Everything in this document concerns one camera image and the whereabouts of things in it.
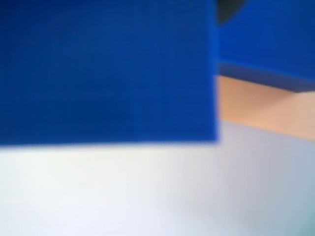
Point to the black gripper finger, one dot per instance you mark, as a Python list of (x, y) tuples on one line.
[(226, 8)]

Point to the large blue cube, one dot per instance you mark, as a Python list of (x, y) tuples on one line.
[(270, 44)]

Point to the medium blue cube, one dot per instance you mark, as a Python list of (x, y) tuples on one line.
[(105, 71)]

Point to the orange paper square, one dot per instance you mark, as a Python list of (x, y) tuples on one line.
[(265, 110)]

